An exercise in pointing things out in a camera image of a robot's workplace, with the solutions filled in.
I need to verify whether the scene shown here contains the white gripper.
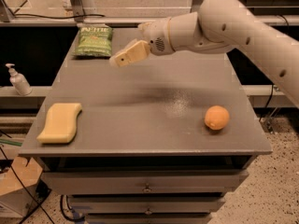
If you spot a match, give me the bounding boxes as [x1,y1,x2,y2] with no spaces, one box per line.
[109,18,172,67]

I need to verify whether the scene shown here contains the green jalapeno chip bag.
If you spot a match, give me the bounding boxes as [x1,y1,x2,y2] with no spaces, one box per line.
[74,26,113,57]

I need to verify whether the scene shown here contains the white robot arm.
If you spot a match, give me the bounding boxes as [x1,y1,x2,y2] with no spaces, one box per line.
[109,0,299,106]

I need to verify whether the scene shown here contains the yellow sponge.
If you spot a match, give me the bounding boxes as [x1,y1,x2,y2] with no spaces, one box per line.
[36,103,82,144]

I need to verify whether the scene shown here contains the grey drawer cabinet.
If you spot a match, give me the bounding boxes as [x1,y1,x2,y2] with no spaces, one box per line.
[18,26,273,224]

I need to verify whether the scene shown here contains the orange fruit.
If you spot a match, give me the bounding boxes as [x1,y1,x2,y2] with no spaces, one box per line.
[205,105,230,131]

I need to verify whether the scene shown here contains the white pump dispenser bottle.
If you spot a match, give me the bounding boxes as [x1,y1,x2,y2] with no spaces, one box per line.
[6,63,32,96]

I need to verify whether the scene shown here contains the cardboard box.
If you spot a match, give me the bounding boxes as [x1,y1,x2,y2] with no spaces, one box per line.
[0,157,42,217]

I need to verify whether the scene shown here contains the black cable on ledge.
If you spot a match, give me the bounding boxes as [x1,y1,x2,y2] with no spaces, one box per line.
[12,13,107,21]

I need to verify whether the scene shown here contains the left metal bracket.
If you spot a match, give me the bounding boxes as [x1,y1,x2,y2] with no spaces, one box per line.
[70,0,85,22]

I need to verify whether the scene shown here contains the black floor cable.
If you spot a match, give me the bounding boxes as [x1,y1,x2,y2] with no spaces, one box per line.
[0,147,57,224]

